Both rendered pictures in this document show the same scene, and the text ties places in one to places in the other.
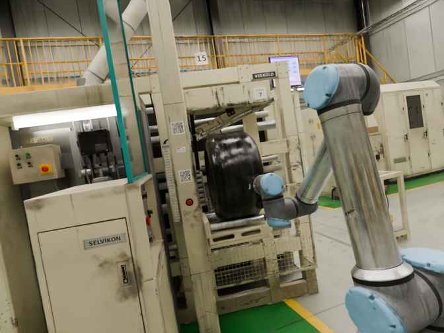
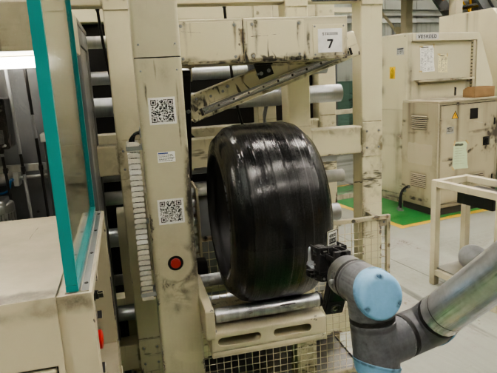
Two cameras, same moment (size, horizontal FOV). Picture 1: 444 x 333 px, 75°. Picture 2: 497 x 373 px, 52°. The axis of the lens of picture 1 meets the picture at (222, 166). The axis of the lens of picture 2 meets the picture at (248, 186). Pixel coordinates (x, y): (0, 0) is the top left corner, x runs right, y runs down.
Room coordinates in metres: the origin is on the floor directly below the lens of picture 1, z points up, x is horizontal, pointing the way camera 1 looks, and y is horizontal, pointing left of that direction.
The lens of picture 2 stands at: (0.30, 0.12, 1.59)
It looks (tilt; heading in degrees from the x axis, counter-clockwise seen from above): 12 degrees down; 355
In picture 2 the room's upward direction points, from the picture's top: 3 degrees counter-clockwise
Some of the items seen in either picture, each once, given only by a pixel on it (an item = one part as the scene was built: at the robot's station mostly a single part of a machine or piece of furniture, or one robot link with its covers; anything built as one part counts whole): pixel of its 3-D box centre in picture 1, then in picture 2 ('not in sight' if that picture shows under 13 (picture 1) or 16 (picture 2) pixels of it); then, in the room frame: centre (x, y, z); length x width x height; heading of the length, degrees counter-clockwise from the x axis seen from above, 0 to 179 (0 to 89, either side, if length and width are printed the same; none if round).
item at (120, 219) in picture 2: (176, 238); (132, 292); (2.61, 0.51, 0.61); 0.33 x 0.06 x 0.86; 8
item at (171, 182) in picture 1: (172, 182); (141, 221); (1.76, 0.31, 1.19); 0.05 x 0.04 x 0.48; 8
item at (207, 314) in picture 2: (205, 222); (200, 297); (1.83, 0.16, 0.90); 0.40 x 0.03 x 0.10; 8
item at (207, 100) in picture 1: (224, 99); (256, 43); (2.17, -0.10, 1.71); 0.61 x 0.25 x 0.15; 98
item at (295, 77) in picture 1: (285, 71); not in sight; (5.40, -1.41, 2.60); 0.60 x 0.05 x 0.55; 109
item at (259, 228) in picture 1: (238, 232); (266, 327); (1.72, -0.03, 0.83); 0.36 x 0.09 x 0.06; 98
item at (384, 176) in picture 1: (373, 205); (480, 238); (3.52, -1.77, 0.40); 0.60 x 0.35 x 0.80; 19
